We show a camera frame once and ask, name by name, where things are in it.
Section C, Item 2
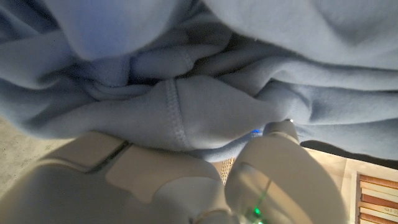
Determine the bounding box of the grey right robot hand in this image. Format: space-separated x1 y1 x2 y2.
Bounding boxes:
0 119 349 224

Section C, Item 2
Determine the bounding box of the blue hoodie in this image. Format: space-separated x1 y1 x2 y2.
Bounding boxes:
0 0 398 162

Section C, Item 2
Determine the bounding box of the printed bookshelf backdrop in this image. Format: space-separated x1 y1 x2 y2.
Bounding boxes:
219 147 398 224

